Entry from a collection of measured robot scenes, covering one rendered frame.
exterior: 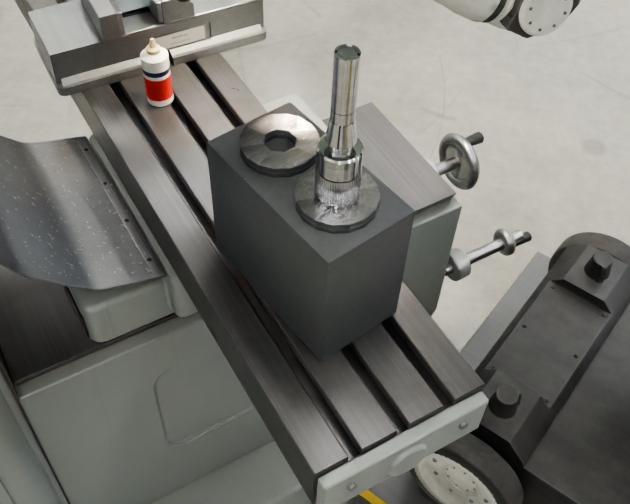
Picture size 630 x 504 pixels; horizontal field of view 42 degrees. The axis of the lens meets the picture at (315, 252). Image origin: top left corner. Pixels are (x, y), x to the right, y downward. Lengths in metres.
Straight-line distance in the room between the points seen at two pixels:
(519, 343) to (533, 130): 1.39
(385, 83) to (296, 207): 2.01
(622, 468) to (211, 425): 0.72
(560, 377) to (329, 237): 0.71
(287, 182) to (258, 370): 0.23
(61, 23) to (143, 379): 0.56
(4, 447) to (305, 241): 0.60
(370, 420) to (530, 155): 1.84
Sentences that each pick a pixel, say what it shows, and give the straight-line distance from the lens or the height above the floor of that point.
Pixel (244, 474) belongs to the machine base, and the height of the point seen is 0.20.
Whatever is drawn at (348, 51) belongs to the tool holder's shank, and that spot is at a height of 1.33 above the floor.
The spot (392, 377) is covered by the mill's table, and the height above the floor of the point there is 0.95.
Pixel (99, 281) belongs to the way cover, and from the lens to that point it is 1.12.
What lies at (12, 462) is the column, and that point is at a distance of 1.29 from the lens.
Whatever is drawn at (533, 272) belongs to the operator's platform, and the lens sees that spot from 1.82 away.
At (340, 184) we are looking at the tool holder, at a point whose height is 1.19.
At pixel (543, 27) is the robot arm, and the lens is 1.18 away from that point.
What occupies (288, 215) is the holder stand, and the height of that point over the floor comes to 1.14.
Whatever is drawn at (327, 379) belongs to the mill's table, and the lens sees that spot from 0.95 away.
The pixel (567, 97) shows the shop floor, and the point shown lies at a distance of 2.93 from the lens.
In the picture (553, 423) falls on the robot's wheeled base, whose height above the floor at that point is 0.57.
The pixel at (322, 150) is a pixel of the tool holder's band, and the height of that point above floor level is 1.22.
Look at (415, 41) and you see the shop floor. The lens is 3.04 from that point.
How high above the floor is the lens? 1.77
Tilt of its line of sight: 51 degrees down
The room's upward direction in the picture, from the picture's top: 3 degrees clockwise
